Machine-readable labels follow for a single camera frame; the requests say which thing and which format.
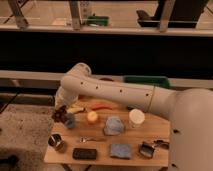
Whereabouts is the crumpled blue cloth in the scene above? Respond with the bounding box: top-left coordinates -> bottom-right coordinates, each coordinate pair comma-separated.
103,116 -> 124,136

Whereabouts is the purple plate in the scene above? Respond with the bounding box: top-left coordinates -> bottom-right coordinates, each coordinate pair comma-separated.
99,78 -> 114,82

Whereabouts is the white paper cup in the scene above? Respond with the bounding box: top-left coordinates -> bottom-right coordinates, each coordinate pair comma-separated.
129,109 -> 145,128

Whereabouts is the folded blue cloth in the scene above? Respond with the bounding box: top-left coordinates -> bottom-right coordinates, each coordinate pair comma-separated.
110,144 -> 131,159

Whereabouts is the red chili pepper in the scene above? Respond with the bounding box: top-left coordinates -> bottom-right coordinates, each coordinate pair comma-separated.
91,105 -> 112,111

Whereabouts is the blue plastic cup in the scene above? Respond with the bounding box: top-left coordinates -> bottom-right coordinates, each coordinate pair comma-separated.
64,114 -> 76,129

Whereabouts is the green box on shelf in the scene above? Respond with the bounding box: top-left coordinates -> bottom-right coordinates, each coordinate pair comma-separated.
86,16 -> 109,26

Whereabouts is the metal cup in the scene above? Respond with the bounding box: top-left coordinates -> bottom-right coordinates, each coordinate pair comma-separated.
48,134 -> 63,151

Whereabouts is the dark purple grape bunch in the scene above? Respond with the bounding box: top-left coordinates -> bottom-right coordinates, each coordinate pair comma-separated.
52,106 -> 67,123

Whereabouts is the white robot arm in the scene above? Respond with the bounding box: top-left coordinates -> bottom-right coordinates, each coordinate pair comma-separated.
55,63 -> 213,171

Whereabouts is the black rectangular sponge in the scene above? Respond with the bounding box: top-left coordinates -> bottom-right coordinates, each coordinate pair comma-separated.
72,148 -> 97,160

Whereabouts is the green plastic tray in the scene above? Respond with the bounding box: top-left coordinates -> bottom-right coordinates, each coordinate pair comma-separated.
123,75 -> 170,89

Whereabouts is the yellow round fruit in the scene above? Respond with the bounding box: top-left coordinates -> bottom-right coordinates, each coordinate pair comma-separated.
86,111 -> 98,124

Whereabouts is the black handled peeler tool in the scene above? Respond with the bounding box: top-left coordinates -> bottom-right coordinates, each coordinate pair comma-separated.
138,140 -> 169,159

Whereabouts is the metal spoon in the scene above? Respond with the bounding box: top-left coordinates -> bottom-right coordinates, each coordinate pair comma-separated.
79,137 -> 106,143

